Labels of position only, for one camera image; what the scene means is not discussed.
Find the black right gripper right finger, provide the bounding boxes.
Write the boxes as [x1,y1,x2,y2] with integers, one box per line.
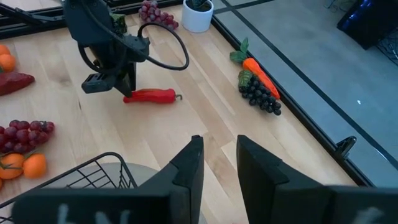
[236,134,398,224]

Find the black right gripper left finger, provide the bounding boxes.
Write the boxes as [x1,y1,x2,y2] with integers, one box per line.
[11,134,205,224]

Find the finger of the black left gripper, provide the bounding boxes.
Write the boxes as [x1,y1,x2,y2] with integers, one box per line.
[129,62,137,91]
[115,73,133,98]

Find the orange mandarin cluster with leaves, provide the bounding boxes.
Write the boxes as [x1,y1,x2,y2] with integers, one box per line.
[0,151,48,190]
[0,44,17,74]

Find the green plant in white pot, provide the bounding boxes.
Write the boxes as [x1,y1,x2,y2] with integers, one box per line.
[181,0,215,34]

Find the red grape bunch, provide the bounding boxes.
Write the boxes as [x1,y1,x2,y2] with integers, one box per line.
[0,119,56,154]
[138,0,180,31]

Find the orange carrot with green leaves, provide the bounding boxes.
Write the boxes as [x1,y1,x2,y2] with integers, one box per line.
[229,37,281,100]

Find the black floor case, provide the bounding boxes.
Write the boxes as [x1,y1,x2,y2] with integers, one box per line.
[336,0,398,50]

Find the black edge clamp bracket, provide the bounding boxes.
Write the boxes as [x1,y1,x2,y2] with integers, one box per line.
[335,135,358,160]

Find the black wire basket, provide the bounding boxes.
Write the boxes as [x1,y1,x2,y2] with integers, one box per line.
[0,151,139,224]

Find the red chili pepper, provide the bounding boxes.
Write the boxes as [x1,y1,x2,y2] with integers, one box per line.
[123,88,183,105]

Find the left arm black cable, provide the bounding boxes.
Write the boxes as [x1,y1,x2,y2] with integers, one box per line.
[77,22,190,75]

